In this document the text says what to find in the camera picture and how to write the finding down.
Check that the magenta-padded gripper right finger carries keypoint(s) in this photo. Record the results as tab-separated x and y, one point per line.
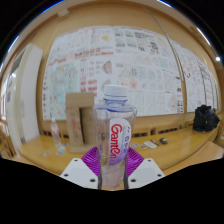
146	172

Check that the narrow wall poster sheet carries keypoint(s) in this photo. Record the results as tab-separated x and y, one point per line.
200	83

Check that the clear plastic water bottle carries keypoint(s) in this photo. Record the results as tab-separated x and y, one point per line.
113	133

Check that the black bag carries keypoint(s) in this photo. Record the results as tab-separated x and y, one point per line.
205	118

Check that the brown cardboard box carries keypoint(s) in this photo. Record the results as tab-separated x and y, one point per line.
78	123

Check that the small dark round object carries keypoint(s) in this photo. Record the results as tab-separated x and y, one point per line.
163	140

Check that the small clear plastic bottle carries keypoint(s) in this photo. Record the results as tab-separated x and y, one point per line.
56	133

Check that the small white flat object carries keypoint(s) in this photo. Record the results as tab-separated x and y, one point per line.
150	144

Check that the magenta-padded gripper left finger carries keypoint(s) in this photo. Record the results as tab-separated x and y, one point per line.
78	172

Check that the large wall poster sheet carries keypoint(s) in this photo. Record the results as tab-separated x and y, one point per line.
133	63

